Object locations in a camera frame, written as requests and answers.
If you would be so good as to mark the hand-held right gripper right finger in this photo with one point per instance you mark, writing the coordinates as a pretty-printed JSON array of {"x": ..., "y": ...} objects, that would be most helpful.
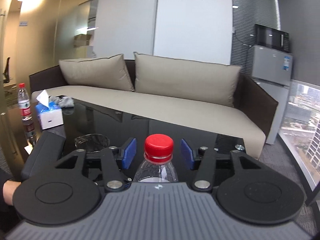
[{"x": 187, "y": 153}]

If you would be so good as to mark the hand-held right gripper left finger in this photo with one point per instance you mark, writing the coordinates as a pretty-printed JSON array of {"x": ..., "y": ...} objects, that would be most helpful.
[{"x": 130, "y": 153}]

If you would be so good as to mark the red bottle cap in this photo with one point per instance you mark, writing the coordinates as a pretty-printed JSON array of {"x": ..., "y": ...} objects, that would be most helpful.
[{"x": 158, "y": 145}]

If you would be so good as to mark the clear plastic water bottle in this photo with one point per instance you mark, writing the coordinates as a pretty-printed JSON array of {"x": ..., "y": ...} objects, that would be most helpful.
[{"x": 156, "y": 170}]

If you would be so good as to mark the clear glass mug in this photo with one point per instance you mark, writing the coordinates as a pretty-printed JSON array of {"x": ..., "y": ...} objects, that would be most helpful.
[{"x": 92, "y": 142}]

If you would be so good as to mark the person's left forearm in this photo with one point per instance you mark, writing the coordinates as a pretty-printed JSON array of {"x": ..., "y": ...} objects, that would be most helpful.
[{"x": 3, "y": 180}]

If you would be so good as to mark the full water bottle red label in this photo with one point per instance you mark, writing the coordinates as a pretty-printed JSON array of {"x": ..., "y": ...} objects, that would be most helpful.
[{"x": 24, "y": 102}]

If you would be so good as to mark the person's left hand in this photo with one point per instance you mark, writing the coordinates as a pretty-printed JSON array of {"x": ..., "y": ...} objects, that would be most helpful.
[{"x": 11, "y": 192}]

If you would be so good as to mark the blue white tissue box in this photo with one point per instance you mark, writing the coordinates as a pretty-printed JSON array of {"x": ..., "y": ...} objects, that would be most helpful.
[{"x": 50, "y": 116}]

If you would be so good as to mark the brown beige sofa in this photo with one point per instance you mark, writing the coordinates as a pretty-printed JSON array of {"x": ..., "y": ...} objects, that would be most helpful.
[{"x": 175, "y": 110}]

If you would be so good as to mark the grey crumpled cloth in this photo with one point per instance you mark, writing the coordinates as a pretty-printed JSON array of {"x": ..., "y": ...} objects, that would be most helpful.
[{"x": 64, "y": 102}]

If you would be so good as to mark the large beige cushion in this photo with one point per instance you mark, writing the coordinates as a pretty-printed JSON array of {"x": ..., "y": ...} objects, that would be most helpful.
[{"x": 185, "y": 80}]

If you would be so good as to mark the small beige cushion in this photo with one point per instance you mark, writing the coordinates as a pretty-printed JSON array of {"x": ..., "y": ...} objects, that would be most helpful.
[{"x": 97, "y": 71}]

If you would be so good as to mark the black office chair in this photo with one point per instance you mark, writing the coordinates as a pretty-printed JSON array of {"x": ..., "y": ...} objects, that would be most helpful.
[{"x": 6, "y": 70}]

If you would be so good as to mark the cardboard box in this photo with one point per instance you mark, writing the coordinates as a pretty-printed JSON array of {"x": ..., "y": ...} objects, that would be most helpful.
[{"x": 82, "y": 40}]

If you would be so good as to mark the silver fridge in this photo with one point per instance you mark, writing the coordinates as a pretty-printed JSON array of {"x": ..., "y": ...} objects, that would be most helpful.
[{"x": 272, "y": 65}]

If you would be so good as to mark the black microwave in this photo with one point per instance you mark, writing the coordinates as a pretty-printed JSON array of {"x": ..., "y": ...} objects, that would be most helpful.
[{"x": 270, "y": 38}]

